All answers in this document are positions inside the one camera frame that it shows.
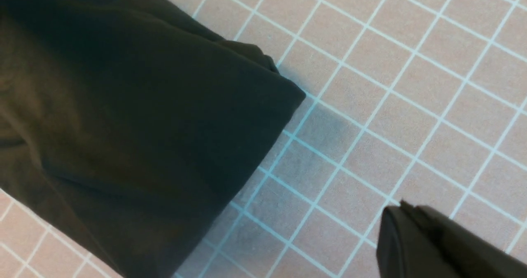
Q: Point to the pink grid-pattern table mat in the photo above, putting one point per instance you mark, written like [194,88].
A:
[422,101]

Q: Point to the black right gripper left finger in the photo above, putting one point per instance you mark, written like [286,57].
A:
[403,251]

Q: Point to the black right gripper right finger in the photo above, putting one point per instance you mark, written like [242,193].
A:
[469,255]

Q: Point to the dark gray long-sleeve top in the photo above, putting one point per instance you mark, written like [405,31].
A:
[129,126]

